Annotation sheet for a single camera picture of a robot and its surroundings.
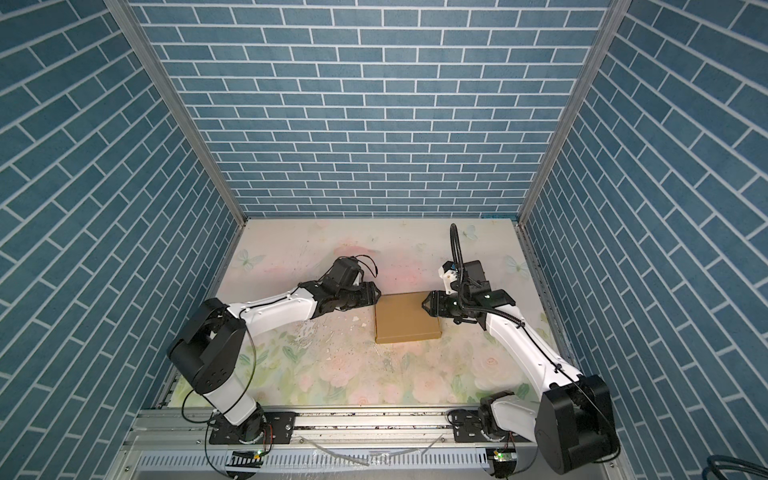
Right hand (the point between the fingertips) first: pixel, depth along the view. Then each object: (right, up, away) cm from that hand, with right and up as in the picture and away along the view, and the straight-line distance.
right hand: (429, 300), depth 83 cm
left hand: (-16, 0, +7) cm, 17 cm away
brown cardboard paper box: (-8, -8, +13) cm, 17 cm away
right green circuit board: (+18, -37, -9) cm, 42 cm away
